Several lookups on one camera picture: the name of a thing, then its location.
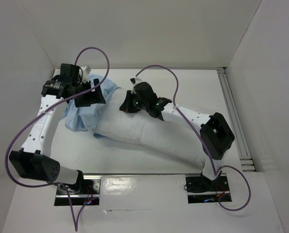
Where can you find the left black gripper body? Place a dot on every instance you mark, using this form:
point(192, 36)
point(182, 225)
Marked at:
point(88, 98)

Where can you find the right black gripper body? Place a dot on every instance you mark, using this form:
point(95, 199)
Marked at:
point(129, 103)

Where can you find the light blue pillowcase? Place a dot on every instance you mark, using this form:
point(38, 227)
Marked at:
point(85, 119)

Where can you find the white pillow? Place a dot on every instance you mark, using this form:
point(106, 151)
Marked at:
point(142, 129)

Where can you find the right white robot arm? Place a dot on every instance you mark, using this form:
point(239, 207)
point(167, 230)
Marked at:
point(213, 131)

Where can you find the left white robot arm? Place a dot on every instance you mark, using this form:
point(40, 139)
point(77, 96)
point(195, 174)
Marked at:
point(33, 160)

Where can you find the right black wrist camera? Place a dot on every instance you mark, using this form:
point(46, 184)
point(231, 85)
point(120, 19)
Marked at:
point(143, 90)

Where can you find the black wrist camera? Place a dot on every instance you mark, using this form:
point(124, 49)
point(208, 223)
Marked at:
point(73, 74)
point(143, 90)

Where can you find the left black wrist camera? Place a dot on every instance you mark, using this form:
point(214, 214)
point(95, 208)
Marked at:
point(73, 74)

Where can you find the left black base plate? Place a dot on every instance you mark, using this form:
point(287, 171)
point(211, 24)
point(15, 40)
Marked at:
point(89, 194)

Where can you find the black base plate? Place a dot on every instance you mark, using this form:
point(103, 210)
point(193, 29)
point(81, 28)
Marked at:
point(89, 194)
point(199, 190)

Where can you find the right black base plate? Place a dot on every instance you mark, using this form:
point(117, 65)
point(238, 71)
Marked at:
point(199, 190)

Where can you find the aluminium rail frame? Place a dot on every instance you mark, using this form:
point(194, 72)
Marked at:
point(244, 154)

